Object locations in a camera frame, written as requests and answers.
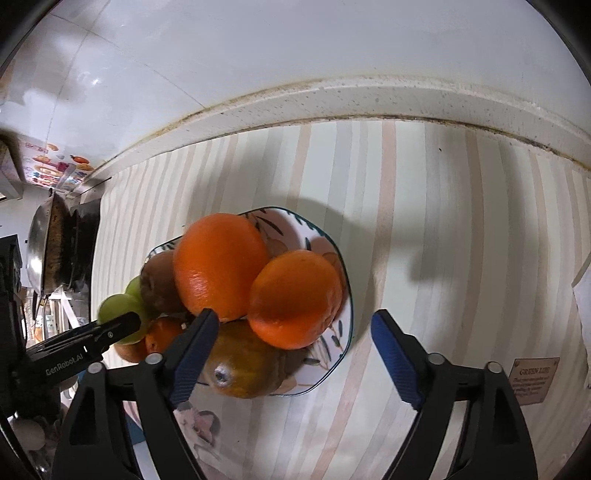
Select large orange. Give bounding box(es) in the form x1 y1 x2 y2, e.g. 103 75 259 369
173 213 271 323

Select steel wok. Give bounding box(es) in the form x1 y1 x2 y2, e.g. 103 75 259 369
25 191 70 296

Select white round object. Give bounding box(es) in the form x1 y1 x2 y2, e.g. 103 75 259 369
11 418 47 450

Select floral oval ceramic plate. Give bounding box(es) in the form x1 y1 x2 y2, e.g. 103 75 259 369
114 206 354 396

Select colourful wall stickers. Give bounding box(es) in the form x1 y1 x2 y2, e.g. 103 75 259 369
21 141 100 188

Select black cooktop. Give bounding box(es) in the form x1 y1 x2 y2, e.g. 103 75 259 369
65 200 100 291

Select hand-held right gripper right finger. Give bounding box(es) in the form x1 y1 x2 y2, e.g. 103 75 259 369
370 309 539 480

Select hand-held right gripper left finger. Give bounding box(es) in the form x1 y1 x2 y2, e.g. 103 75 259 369
53 308 220 480

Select striped mat with cat print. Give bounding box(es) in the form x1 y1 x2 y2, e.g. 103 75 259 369
90 117 591 480

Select red-brown apple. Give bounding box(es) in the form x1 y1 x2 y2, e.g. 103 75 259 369
203 319 296 399
140 249 185 315

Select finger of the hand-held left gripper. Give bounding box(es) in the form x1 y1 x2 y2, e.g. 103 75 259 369
25 311 142 358

